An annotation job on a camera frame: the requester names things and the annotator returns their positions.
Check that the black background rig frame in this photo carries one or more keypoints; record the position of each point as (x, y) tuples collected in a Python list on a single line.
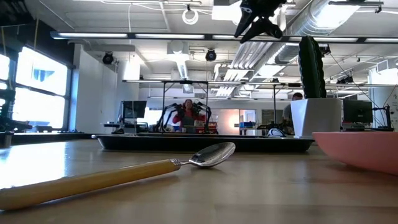
[(185, 82)]

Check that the black rectangular tray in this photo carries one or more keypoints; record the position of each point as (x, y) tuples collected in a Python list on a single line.
[(202, 144)]

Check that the black ceiling spot lamp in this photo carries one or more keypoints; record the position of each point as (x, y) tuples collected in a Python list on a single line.
[(108, 58), (211, 55)]

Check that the green cactus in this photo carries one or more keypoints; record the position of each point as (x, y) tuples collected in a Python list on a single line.
[(311, 68)]

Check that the silver ventilation duct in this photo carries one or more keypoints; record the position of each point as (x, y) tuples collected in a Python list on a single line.
[(311, 21)]

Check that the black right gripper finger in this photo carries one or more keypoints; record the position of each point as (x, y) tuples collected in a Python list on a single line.
[(261, 29), (245, 23)]

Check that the black computer monitor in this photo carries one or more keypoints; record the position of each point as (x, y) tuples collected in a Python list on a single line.
[(357, 111), (133, 109)]

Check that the blue storage bin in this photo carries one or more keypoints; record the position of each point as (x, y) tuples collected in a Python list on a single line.
[(247, 124)]

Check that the person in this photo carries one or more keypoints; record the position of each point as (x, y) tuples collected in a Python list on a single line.
[(188, 115), (287, 113)]

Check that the white black round object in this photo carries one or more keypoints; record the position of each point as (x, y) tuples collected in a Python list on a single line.
[(275, 132)]

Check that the black overhead frame bar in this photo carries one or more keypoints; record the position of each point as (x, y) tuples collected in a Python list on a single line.
[(155, 35)]

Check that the pink bowl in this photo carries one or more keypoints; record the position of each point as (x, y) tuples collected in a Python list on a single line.
[(363, 149)]

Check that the large bright window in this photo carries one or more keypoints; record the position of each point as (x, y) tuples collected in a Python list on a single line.
[(38, 93)]

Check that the black desk stand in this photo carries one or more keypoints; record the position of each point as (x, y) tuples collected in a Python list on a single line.
[(385, 116)]

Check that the black background robot arm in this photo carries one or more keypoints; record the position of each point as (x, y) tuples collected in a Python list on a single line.
[(202, 110), (168, 113)]

